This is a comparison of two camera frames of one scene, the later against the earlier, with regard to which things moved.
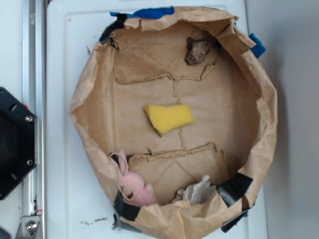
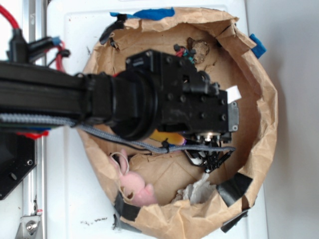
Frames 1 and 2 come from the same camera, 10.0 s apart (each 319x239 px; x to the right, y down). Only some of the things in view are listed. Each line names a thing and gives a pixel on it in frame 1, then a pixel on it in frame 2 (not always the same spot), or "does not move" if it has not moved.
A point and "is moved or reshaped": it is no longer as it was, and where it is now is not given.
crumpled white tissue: (198, 193) does not move
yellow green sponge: (164, 118) is moved or reshaped
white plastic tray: (79, 200) does not move
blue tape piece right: (259, 49) does not move
